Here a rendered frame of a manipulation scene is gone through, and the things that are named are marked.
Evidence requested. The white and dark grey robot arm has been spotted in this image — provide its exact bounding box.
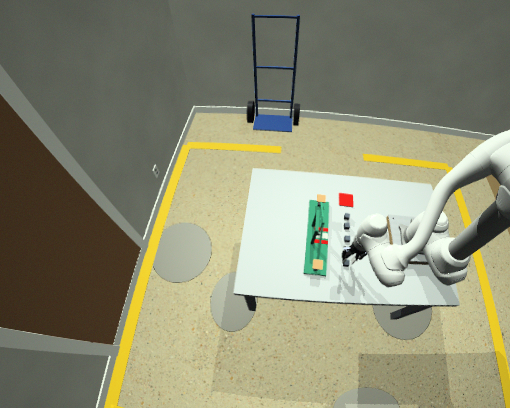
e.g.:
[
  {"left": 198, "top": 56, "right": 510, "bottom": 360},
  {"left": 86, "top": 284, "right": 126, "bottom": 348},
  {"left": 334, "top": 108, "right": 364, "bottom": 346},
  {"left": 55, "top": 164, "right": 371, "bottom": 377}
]
[{"left": 353, "top": 130, "right": 510, "bottom": 288}]

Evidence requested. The flat red square plate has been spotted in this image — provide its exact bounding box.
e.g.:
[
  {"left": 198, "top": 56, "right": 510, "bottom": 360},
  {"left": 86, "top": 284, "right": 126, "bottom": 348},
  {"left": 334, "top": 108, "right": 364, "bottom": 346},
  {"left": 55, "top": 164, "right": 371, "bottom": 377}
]
[{"left": 339, "top": 193, "right": 353, "bottom": 207}]

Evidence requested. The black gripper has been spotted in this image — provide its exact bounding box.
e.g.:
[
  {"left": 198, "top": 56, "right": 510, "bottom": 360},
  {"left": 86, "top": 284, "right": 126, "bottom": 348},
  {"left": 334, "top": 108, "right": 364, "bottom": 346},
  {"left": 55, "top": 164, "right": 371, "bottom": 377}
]
[{"left": 342, "top": 242, "right": 367, "bottom": 265}]

